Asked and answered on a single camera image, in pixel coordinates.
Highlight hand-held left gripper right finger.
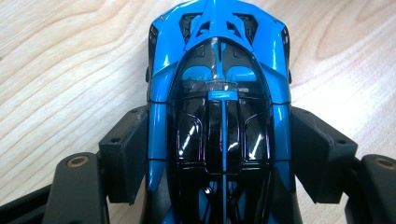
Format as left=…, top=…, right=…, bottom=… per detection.
left=290, top=106, right=359, bottom=204

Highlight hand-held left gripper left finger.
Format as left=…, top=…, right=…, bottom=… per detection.
left=98, top=105, right=149, bottom=205

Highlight blue toy car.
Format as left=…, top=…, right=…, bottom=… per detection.
left=139, top=0, right=303, bottom=224

